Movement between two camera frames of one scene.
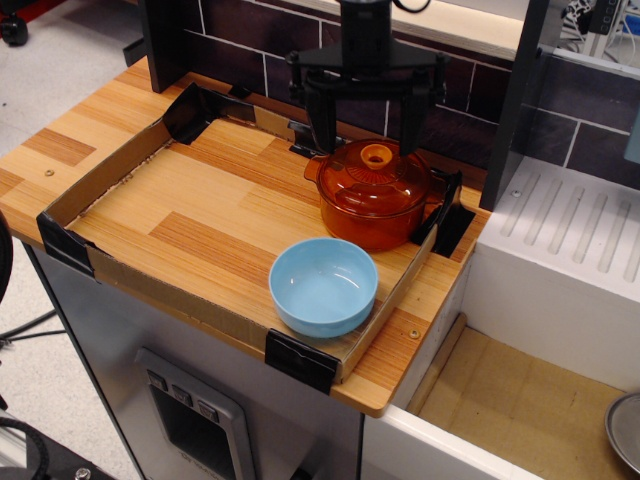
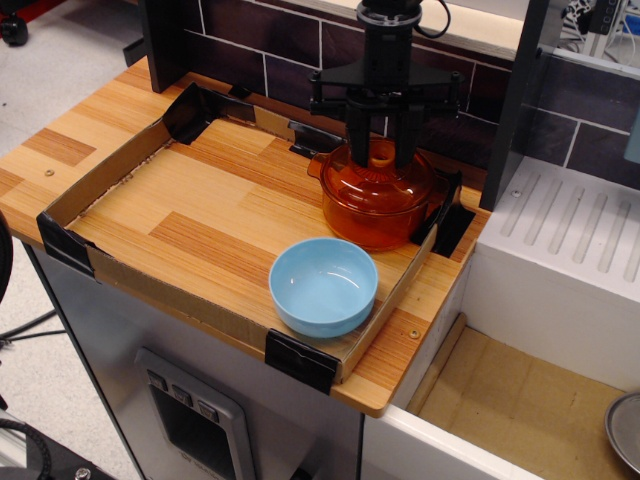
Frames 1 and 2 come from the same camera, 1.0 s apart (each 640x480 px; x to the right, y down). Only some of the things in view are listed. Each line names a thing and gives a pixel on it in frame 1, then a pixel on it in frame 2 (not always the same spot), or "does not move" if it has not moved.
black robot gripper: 367,66 → 387,82
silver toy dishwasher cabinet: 188,403 does not move
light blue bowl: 323,287 does not move
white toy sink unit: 543,338 does not move
